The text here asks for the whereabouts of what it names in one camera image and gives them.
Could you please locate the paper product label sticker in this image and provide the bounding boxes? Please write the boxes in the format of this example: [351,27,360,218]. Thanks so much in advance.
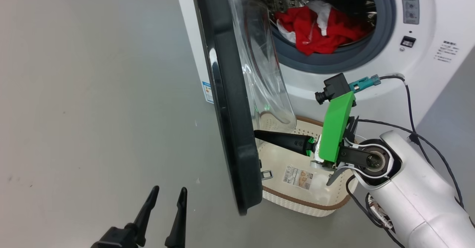
[283,166,314,190]

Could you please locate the red shorts with white stripe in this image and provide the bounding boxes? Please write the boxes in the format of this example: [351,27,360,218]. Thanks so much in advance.
[327,9,373,48]

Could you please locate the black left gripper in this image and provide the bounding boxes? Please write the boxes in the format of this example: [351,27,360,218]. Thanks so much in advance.
[91,186,188,248]

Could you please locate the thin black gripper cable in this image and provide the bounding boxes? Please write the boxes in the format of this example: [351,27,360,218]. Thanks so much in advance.
[356,119,435,167]

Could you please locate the cream plastic basket, brown rim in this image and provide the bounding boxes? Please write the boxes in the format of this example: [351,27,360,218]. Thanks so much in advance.
[254,115,359,218]

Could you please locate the teal camera cable connector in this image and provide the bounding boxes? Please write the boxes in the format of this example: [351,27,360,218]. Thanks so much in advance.
[351,75,381,92]

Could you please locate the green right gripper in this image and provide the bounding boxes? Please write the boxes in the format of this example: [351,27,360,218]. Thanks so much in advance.
[254,91,357,167]

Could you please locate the blue energy label sticker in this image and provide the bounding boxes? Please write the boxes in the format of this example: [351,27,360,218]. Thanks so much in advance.
[202,81,215,104]

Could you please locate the black arm cable with tag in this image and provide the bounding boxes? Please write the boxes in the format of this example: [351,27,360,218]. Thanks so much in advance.
[345,176,407,248]

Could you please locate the red and white zip jacket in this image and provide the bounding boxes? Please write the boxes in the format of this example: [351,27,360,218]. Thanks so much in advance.
[275,0,336,56]

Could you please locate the dark washing machine glass door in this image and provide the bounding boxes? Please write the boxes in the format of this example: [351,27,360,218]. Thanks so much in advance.
[191,0,297,216]

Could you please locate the white front-load washing machine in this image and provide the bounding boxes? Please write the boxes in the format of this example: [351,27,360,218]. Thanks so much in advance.
[174,0,475,139]

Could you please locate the thin black camera cable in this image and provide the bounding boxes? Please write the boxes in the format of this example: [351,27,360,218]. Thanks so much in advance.
[379,75,465,208]

